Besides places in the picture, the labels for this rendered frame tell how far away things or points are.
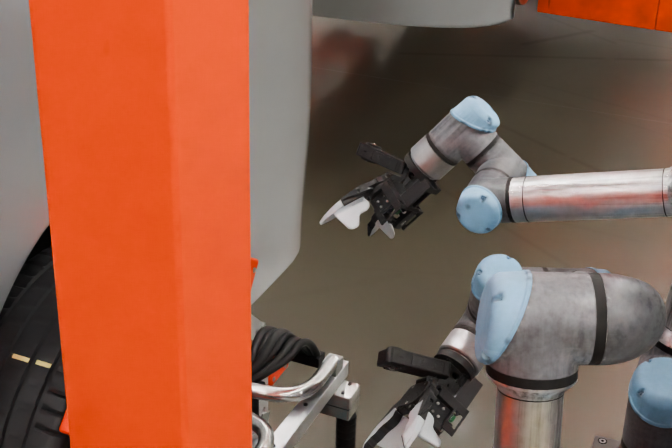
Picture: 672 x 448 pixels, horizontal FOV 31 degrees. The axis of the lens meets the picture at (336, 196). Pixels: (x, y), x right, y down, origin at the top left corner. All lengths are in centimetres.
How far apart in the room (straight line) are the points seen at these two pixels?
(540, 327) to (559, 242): 317
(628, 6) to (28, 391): 393
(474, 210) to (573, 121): 379
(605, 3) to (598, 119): 63
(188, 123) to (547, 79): 508
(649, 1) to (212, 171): 426
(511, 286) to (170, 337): 45
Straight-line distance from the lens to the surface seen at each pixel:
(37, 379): 195
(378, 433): 196
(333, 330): 404
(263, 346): 212
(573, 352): 152
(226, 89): 125
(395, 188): 215
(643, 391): 209
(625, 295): 153
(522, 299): 150
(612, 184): 193
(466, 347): 196
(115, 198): 124
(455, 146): 209
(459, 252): 453
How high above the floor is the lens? 222
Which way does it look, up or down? 27 degrees down
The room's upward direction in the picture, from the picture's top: 2 degrees clockwise
